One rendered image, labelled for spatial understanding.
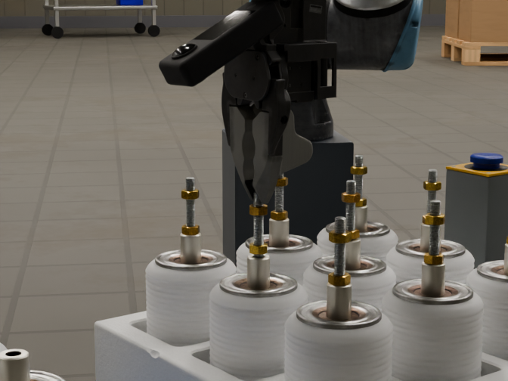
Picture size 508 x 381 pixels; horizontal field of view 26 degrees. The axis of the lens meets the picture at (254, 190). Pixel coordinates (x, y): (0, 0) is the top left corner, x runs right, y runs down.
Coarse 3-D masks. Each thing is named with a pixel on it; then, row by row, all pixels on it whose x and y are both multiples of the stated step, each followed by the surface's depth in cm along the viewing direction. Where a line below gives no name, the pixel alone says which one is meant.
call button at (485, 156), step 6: (474, 156) 134; (480, 156) 134; (486, 156) 134; (492, 156) 134; (498, 156) 134; (474, 162) 134; (480, 162) 134; (486, 162) 133; (492, 162) 133; (498, 162) 134; (480, 168) 134; (486, 168) 134; (492, 168) 134
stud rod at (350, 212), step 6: (348, 180) 112; (354, 180) 112; (348, 186) 112; (354, 186) 112; (348, 192) 112; (354, 192) 112; (348, 204) 112; (354, 204) 112; (348, 210) 112; (354, 210) 112; (348, 216) 112; (354, 216) 112; (348, 222) 112; (354, 222) 113; (348, 228) 112; (354, 228) 113
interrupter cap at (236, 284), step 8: (224, 280) 107; (232, 280) 107; (240, 280) 108; (272, 280) 108; (280, 280) 108; (288, 280) 108; (224, 288) 105; (232, 288) 105; (240, 288) 105; (248, 288) 106; (272, 288) 106; (280, 288) 105; (288, 288) 105; (296, 288) 106; (248, 296) 103; (256, 296) 103; (264, 296) 103; (272, 296) 103
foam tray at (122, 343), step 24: (144, 312) 122; (96, 336) 119; (120, 336) 114; (144, 336) 114; (96, 360) 119; (120, 360) 115; (144, 360) 111; (168, 360) 107; (192, 360) 107; (504, 360) 107
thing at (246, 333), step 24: (216, 288) 106; (216, 312) 105; (240, 312) 103; (264, 312) 102; (288, 312) 103; (216, 336) 105; (240, 336) 103; (264, 336) 103; (216, 360) 105; (240, 360) 104; (264, 360) 103
